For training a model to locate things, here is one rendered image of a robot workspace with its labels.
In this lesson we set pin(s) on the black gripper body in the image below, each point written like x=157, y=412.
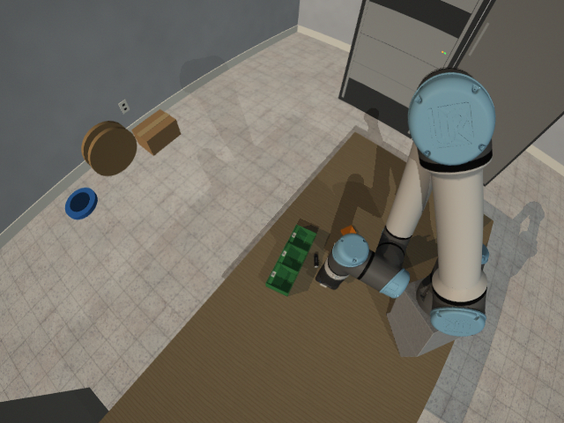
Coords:
x=324, y=277

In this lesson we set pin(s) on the green rack of three bins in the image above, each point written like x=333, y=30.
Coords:
x=289, y=263

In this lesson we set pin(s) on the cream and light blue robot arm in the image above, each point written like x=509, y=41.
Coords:
x=451, y=121

